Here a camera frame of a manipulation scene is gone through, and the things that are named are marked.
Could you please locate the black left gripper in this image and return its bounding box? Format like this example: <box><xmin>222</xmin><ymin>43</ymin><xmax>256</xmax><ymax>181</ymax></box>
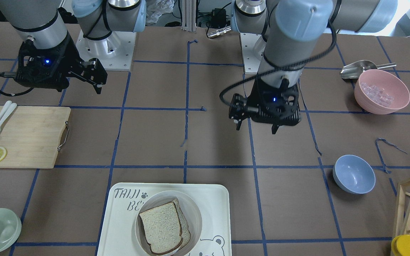
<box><xmin>229</xmin><ymin>78</ymin><xmax>301</xmax><ymax>135</ymax></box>

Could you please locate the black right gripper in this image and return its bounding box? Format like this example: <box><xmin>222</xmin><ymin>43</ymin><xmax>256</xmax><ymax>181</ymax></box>
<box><xmin>15</xmin><ymin>36</ymin><xmax>108</xmax><ymax>95</ymax></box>

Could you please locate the cream round plate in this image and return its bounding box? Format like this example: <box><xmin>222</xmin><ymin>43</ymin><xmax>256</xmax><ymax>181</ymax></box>
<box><xmin>135</xmin><ymin>191</ymin><xmax>202</xmax><ymax>256</ymax></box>

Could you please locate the bread slice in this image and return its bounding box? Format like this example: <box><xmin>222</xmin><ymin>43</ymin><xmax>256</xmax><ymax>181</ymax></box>
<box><xmin>139</xmin><ymin>201</ymin><xmax>182</xmax><ymax>256</ymax></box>
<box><xmin>173</xmin><ymin>199</ymin><xmax>191</xmax><ymax>250</ymax></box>

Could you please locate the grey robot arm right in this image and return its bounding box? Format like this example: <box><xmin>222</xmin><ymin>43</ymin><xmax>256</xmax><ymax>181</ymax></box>
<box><xmin>0</xmin><ymin>0</ymin><xmax>147</xmax><ymax>97</ymax></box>

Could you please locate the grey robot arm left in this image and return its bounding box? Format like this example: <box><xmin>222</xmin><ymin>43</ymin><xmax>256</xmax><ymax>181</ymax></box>
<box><xmin>219</xmin><ymin>0</ymin><xmax>398</xmax><ymax>134</ymax></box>

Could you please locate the wooden cutting board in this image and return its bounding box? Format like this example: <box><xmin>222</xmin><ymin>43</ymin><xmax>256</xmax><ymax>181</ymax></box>
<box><xmin>0</xmin><ymin>106</ymin><xmax>70</xmax><ymax>169</ymax></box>

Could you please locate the blue bowl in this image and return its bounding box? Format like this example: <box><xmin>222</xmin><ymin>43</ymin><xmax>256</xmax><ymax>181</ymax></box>
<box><xmin>332</xmin><ymin>155</ymin><xmax>376</xmax><ymax>194</ymax></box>

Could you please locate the metal scoop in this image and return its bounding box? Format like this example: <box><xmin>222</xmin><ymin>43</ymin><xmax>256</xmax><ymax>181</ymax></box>
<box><xmin>340</xmin><ymin>60</ymin><xmax>397</xmax><ymax>80</ymax></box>

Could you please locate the white plastic knife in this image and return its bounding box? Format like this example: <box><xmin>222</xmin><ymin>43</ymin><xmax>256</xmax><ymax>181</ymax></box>
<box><xmin>0</xmin><ymin>103</ymin><xmax>17</xmax><ymax>131</ymax></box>

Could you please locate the pink bowl with ice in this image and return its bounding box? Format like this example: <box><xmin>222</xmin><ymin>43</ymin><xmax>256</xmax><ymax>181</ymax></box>
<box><xmin>354</xmin><ymin>69</ymin><xmax>410</xmax><ymax>114</ymax></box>

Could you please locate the cream bear tray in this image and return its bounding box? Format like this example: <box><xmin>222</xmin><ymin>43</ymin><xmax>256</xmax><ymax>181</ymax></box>
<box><xmin>96</xmin><ymin>183</ymin><xmax>232</xmax><ymax>256</ymax></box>

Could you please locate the yellow cup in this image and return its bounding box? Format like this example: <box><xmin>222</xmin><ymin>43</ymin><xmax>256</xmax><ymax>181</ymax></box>
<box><xmin>391</xmin><ymin>234</ymin><xmax>410</xmax><ymax>256</ymax></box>

